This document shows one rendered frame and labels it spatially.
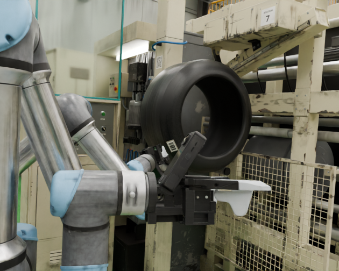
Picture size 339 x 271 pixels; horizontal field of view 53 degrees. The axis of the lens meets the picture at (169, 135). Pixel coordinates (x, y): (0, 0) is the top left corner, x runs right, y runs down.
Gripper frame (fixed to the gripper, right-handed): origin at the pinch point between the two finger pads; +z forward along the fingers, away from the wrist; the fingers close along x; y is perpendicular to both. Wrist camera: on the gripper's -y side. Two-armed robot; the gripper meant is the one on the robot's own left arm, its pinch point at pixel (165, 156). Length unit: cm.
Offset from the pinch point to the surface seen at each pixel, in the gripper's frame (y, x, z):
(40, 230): -25, 101, 19
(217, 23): 60, -30, 69
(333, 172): -30, -65, 23
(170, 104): 21.6, -5.5, 13.2
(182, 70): 35.7, -13.2, 22.4
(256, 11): 54, -53, 48
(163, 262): -69, 42, 45
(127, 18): 386, 389, 1000
